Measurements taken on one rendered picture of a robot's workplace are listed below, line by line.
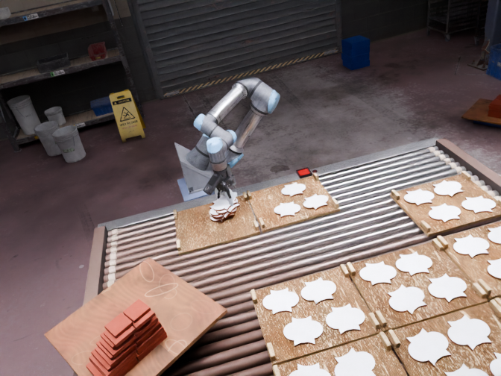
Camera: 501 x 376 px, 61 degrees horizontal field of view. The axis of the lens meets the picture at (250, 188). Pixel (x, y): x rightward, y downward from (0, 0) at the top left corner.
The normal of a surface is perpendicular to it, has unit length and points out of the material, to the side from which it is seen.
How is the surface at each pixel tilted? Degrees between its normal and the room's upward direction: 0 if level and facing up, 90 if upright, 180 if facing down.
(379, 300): 0
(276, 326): 0
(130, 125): 78
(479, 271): 0
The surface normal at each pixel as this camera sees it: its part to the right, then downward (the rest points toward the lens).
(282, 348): -0.15, -0.82
